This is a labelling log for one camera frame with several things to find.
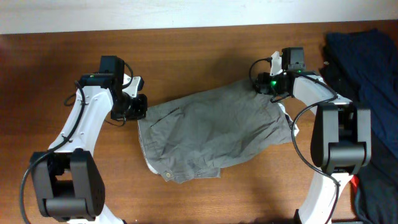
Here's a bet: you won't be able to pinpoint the black garment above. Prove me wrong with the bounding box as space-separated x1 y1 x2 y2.
319 46 398 224

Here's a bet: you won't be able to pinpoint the grey shorts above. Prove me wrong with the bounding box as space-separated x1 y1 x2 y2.
138 80 299 184

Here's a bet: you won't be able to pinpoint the red garment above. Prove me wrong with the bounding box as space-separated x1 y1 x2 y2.
350 175 359 189

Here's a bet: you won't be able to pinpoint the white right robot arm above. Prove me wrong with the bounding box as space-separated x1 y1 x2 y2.
254 70 371 223

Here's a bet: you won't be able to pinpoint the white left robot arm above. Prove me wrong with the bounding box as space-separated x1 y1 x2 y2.
24 72 147 223

